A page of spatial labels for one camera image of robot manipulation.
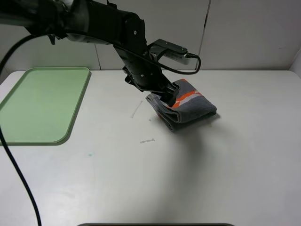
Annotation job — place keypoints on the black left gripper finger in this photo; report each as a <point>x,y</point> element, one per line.
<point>170,94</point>

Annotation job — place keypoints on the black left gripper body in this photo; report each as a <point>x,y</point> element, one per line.
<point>143,74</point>

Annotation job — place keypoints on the grey towel with orange pattern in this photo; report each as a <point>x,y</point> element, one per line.
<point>190,106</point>

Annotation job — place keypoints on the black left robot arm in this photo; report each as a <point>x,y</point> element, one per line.
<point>93,22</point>

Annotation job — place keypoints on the green plastic tray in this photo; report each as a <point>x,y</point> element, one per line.
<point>42,106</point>

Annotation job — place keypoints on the clear tape strip upper left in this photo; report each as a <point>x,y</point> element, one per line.
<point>134,112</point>

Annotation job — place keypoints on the clear tape strip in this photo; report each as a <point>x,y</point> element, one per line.
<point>146,141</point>
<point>134,112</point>

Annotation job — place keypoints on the clear tape strip lower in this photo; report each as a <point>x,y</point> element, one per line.
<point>146,141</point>

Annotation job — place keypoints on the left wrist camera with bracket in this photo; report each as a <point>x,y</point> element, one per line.
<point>162,48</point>

